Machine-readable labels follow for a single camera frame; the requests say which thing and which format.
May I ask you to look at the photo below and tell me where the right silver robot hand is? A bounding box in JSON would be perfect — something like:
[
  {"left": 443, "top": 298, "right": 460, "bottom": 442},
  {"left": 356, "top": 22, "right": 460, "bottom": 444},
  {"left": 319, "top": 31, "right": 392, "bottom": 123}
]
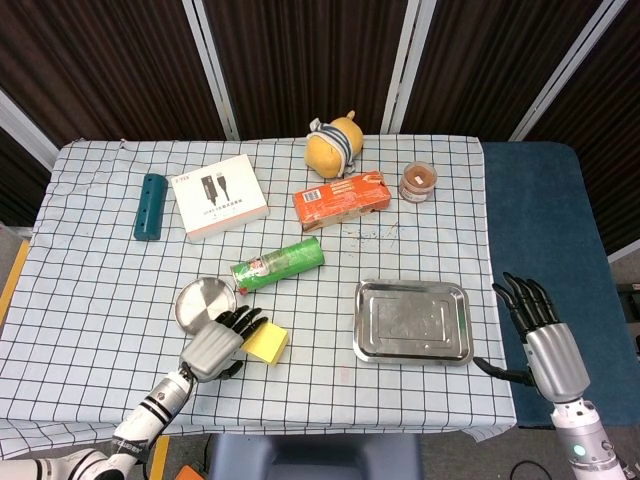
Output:
[{"left": 473, "top": 272, "right": 592, "bottom": 404}]

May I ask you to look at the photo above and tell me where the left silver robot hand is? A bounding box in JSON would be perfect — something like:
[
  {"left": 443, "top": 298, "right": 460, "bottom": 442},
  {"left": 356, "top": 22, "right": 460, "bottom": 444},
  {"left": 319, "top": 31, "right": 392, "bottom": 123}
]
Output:
[{"left": 179, "top": 305, "right": 271, "bottom": 384}]

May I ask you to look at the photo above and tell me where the yellow foam cube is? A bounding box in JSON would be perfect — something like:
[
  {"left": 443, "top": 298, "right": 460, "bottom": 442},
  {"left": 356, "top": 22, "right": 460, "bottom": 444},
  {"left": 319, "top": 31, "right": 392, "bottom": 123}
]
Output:
[{"left": 241, "top": 321, "right": 290, "bottom": 369}]

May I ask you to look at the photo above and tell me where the green chips can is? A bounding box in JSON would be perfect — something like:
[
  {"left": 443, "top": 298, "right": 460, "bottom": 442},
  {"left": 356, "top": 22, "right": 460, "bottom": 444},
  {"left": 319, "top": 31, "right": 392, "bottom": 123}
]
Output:
[{"left": 229, "top": 236, "right": 326, "bottom": 296}]

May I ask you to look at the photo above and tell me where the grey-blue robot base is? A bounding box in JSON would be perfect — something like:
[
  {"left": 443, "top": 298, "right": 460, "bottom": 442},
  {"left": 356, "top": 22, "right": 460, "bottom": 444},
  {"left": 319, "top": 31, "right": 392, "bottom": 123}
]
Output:
[{"left": 207, "top": 432, "right": 424, "bottom": 480}]

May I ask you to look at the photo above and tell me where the round steel plate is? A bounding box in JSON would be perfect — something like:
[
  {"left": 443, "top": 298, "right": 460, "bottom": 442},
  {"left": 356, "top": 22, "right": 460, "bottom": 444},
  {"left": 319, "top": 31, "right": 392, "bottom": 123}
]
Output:
[{"left": 173, "top": 277, "right": 237, "bottom": 334}]

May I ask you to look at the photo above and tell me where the white checkered tablecloth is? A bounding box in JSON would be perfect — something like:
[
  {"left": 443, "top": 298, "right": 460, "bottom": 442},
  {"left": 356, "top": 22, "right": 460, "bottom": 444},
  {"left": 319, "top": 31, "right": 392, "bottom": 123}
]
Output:
[{"left": 0, "top": 137, "right": 518, "bottom": 460}]

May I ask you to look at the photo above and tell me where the black device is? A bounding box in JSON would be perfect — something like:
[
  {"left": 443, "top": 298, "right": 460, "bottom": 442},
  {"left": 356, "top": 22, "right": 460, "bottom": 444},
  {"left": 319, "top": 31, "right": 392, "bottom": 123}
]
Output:
[{"left": 615, "top": 282, "right": 640, "bottom": 314}]

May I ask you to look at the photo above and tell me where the orange floor object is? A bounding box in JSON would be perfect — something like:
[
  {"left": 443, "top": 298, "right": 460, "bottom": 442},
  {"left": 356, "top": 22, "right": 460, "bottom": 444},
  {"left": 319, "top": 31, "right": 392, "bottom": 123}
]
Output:
[{"left": 173, "top": 463, "right": 211, "bottom": 480}]

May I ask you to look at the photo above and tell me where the dark blue table pad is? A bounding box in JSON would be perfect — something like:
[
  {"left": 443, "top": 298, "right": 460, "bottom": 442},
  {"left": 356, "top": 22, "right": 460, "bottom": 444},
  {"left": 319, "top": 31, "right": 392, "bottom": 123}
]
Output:
[{"left": 482, "top": 141, "right": 640, "bottom": 430}]

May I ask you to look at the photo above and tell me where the rectangular steel tray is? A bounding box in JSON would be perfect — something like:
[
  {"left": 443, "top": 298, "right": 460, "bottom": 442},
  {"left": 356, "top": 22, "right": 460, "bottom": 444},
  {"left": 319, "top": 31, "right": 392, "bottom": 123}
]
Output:
[{"left": 352, "top": 278, "right": 475, "bottom": 366}]

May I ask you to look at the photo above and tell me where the teal cylindrical holder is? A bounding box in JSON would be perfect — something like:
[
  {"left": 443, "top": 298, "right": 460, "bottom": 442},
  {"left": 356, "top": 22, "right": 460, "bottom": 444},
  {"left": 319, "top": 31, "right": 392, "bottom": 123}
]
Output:
[{"left": 132, "top": 173, "right": 168, "bottom": 243}]

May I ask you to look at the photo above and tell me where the orange snack box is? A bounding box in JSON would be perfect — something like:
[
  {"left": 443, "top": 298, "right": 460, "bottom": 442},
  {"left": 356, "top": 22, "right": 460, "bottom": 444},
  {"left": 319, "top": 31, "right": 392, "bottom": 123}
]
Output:
[{"left": 292, "top": 170, "right": 393, "bottom": 234}]

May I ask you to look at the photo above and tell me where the clear plastic snack jar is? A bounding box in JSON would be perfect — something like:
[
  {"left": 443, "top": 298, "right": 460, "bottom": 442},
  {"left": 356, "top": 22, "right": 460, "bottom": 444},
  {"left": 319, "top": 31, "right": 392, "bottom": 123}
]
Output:
[{"left": 398, "top": 160, "right": 439, "bottom": 204}]

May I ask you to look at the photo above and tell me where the yellow plush toy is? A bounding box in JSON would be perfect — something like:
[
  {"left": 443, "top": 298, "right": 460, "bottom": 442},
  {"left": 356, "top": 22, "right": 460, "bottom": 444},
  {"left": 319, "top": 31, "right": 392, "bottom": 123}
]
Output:
[{"left": 304, "top": 110, "right": 365, "bottom": 180}]

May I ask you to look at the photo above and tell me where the dark folding screen partition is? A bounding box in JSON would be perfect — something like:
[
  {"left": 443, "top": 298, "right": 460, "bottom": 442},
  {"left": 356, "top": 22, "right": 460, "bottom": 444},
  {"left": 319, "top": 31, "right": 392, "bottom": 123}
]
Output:
[{"left": 0, "top": 0, "right": 640, "bottom": 261}]

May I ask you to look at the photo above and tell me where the white cable product box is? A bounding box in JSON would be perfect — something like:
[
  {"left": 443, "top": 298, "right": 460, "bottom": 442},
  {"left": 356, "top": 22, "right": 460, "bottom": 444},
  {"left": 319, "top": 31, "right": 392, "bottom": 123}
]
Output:
[{"left": 170, "top": 153, "right": 271, "bottom": 244}]

